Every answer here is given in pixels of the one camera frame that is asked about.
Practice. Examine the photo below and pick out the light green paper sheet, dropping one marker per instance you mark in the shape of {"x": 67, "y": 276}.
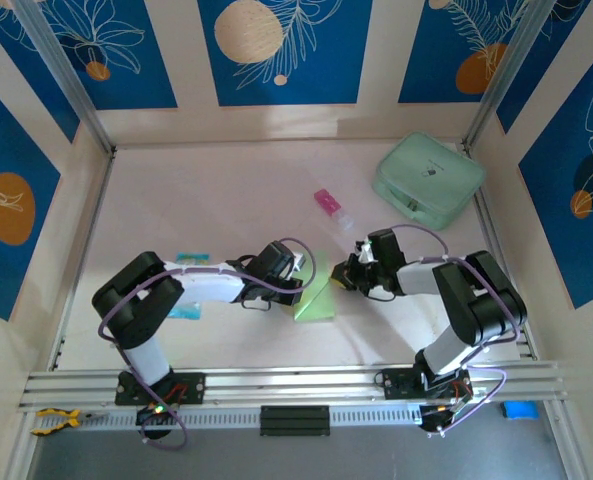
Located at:
{"x": 321, "y": 305}

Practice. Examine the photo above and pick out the aluminium corner post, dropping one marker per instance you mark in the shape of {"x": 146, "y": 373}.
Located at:
{"x": 67, "y": 75}
{"x": 507, "y": 75}

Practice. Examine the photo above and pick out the mint green zip pouch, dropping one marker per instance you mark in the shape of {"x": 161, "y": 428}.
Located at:
{"x": 426, "y": 170}

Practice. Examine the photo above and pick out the pink capped clear tube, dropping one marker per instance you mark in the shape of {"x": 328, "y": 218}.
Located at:
{"x": 328, "y": 201}

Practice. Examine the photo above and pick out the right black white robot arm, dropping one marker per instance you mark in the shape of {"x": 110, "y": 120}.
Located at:
{"x": 481, "y": 310}

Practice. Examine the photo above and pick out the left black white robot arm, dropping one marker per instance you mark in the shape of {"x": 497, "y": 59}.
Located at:
{"x": 136, "y": 305}

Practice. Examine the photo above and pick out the blue wet wipes packet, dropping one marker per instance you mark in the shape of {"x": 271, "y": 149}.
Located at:
{"x": 186, "y": 312}

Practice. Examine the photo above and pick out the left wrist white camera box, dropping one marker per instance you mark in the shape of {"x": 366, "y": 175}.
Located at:
{"x": 300, "y": 262}

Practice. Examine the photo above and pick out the black plastic block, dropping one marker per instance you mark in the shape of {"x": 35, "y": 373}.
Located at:
{"x": 295, "y": 420}

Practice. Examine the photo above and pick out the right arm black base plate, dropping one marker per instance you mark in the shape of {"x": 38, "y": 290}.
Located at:
{"x": 396, "y": 384}

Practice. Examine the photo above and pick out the blue sponge block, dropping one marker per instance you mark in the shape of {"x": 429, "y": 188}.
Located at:
{"x": 520, "y": 410}

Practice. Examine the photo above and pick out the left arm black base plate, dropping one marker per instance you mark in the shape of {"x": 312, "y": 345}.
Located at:
{"x": 193, "y": 387}

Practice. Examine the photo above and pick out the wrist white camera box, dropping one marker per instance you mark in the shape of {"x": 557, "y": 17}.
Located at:
{"x": 300, "y": 262}
{"x": 366, "y": 252}

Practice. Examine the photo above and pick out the aluminium rail frame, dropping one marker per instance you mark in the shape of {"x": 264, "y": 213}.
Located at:
{"x": 301, "y": 385}

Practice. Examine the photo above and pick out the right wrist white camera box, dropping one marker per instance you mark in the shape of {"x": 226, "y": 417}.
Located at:
{"x": 366, "y": 252}

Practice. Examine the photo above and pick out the aluminium side rail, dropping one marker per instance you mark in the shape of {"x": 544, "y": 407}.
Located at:
{"x": 499, "y": 250}
{"x": 60, "y": 350}

